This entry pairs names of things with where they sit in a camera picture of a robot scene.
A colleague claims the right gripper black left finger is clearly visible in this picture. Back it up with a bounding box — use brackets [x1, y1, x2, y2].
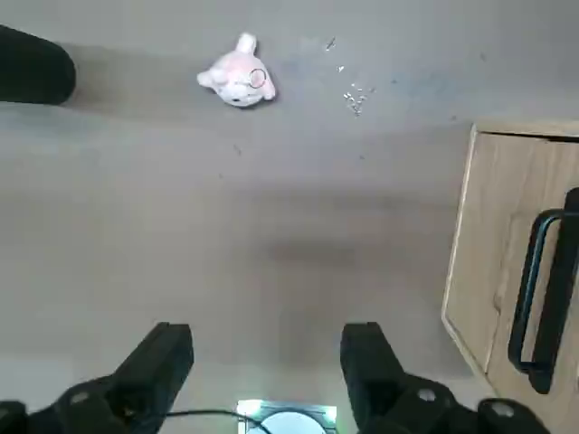
[0, 321, 195, 434]

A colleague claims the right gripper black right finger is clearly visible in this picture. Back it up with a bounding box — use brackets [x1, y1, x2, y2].
[339, 321, 561, 434]

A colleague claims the pink plush doll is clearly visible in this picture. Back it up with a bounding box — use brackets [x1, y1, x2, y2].
[195, 31, 279, 109]

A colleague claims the wooden drawer box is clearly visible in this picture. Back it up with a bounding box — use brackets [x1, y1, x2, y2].
[441, 121, 579, 434]

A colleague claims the black vase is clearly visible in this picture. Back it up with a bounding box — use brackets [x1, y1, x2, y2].
[0, 24, 77, 105]

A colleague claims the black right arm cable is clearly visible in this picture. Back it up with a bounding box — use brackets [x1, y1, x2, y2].
[166, 408, 261, 429]

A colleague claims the black drawer handle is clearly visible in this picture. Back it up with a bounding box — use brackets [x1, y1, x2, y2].
[507, 185, 579, 395]

